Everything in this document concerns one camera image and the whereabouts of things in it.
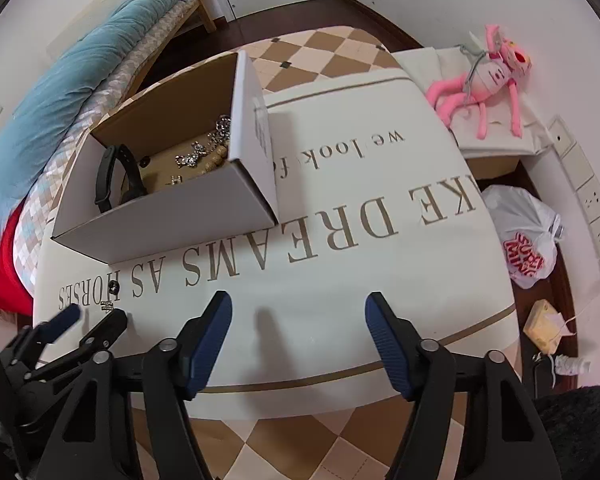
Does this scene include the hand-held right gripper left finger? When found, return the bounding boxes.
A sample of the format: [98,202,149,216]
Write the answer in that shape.
[32,290,233,480]

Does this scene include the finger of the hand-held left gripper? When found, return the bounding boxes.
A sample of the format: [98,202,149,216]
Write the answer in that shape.
[30,308,129,382]
[2,304,82,362]

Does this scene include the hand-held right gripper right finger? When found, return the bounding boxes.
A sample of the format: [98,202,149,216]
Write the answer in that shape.
[364,291,563,480]

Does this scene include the white cardboard box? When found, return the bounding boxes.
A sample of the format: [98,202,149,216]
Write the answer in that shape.
[51,50,281,265]

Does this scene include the black wrist band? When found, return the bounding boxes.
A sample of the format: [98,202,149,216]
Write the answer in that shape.
[94,144,148,213]

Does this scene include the wooden bead bracelet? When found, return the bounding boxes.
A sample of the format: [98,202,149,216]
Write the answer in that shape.
[201,145,230,174]

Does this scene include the thin silver necklace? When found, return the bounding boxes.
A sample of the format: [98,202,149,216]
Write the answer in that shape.
[174,141,209,169]

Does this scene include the red blanket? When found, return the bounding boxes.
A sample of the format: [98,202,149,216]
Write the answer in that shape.
[0,207,36,316]

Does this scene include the pale yellow wooden block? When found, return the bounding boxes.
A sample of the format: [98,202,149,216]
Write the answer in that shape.
[524,300,563,351]

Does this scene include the checkered printed tablecloth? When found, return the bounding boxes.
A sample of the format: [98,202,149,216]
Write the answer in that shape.
[32,25,518,480]

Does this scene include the white plastic bag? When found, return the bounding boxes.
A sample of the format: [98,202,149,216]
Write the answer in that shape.
[481,185,563,289]

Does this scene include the small white bundle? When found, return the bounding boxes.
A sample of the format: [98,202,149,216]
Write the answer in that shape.
[555,355,593,375]

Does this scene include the brown cardboard box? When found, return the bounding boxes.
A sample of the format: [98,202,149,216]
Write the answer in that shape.
[465,152,521,181]

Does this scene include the light blue quilt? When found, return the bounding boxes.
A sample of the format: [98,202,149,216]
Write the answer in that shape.
[0,0,208,261]

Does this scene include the folded white cloth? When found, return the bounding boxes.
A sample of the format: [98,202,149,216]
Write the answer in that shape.
[392,45,551,158]

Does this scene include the pink plush toy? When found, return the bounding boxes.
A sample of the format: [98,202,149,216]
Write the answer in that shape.
[426,24,533,139]

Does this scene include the white cable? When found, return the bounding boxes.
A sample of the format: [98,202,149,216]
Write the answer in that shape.
[545,290,600,356]

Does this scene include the white wall socket strip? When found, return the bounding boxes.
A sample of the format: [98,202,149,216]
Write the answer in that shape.
[550,116,600,281]

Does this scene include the wire clothes hanger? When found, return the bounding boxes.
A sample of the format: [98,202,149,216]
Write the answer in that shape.
[460,42,487,96]

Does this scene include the wooden bed frame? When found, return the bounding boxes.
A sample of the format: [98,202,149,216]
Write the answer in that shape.
[172,0,217,33]

